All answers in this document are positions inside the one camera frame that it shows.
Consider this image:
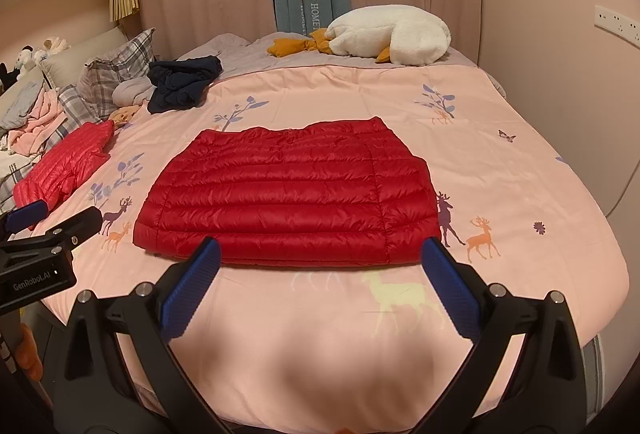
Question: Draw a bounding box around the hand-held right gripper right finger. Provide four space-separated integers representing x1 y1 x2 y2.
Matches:
410 236 587 434

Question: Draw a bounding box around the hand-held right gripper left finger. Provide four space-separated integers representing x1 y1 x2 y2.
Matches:
52 236 236 434

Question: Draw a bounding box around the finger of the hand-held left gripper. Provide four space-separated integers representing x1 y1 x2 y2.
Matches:
0 200 51 241
10 206 103 261

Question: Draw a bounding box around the red down jacket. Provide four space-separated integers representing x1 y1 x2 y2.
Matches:
132 116 443 268

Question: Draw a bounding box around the white printed cloth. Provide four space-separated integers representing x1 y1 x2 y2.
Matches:
0 149 36 195

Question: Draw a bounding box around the folded pink-red down jacket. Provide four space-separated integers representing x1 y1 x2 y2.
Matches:
12 120 116 231

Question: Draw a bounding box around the orange cloth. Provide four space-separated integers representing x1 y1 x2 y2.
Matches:
12 321 46 380

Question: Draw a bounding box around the pink garment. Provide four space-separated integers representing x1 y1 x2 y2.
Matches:
7 88 66 157

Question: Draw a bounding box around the grey-blue garment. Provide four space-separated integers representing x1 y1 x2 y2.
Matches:
0 81 46 129

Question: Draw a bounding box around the small brown plush toy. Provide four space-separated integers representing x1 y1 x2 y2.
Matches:
107 104 141 129

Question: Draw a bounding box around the small plaid pillow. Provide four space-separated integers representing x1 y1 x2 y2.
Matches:
50 84 103 139

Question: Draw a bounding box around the pink deer printed blanket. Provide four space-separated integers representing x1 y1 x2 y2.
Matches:
42 61 628 434

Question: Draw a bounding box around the grey garment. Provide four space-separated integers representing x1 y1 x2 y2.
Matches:
111 78 156 107

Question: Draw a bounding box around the large plaid pillow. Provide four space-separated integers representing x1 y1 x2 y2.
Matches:
75 28 157 115

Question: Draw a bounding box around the beige pillow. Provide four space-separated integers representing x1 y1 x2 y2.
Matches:
40 26 126 87

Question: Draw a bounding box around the navy blue garment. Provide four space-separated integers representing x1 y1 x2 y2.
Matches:
146 55 223 115

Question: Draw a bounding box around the grey bed sheet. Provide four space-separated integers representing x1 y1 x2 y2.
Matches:
175 32 481 79

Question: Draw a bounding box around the white goose plush toy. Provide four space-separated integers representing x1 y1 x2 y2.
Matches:
266 6 451 67

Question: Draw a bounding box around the white wall socket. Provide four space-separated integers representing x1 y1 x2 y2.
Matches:
594 4 640 42

